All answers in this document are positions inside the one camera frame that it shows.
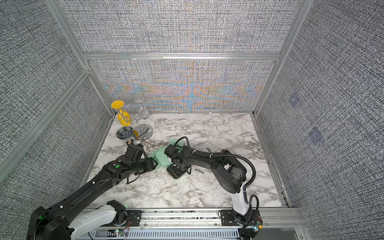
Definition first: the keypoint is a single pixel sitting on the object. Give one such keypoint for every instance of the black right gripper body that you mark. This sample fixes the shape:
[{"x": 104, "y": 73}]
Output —
[{"x": 176, "y": 171}]

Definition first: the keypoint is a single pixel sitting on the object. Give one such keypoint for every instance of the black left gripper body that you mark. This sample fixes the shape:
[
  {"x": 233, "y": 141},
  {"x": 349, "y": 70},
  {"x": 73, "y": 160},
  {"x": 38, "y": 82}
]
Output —
[{"x": 143, "y": 166}]

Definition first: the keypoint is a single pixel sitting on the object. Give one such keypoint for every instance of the green nail kit case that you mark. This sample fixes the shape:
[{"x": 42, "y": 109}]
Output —
[
  {"x": 177, "y": 170},
  {"x": 171, "y": 143},
  {"x": 153, "y": 154}
]

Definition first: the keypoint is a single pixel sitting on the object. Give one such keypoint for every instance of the green nail kit case front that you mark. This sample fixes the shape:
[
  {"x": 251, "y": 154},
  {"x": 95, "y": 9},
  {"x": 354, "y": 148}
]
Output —
[{"x": 153, "y": 154}]

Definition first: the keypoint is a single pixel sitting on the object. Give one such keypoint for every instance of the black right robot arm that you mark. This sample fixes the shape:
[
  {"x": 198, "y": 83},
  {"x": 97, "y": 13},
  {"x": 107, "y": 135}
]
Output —
[{"x": 234, "y": 173}]

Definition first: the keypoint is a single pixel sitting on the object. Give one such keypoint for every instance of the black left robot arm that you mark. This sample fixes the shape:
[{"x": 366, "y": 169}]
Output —
[{"x": 61, "y": 221}]

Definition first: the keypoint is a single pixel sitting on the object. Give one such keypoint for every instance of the black white patterned bowl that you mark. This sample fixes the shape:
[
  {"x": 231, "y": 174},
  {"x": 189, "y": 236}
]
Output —
[{"x": 125, "y": 133}]

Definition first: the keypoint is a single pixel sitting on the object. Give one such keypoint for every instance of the yellow plastic cup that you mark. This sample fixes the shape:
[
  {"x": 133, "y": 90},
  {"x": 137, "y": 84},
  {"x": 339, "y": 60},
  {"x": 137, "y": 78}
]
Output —
[{"x": 124, "y": 118}]

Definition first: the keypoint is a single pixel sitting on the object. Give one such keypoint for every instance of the chrome cup holder stand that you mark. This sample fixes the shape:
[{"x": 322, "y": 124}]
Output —
[{"x": 142, "y": 130}]

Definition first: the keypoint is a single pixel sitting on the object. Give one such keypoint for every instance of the clear glass cup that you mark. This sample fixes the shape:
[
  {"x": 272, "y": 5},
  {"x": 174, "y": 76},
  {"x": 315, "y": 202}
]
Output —
[{"x": 143, "y": 111}]

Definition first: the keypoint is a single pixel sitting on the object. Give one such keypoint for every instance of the yellow cup on stand top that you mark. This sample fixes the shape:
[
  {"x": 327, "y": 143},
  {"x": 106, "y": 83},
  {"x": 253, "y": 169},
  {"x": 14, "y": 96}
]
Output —
[{"x": 117, "y": 104}]

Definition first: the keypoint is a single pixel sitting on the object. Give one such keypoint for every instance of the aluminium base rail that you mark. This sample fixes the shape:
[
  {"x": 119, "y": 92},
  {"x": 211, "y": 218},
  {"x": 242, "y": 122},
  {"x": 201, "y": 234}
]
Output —
[{"x": 188, "y": 223}]

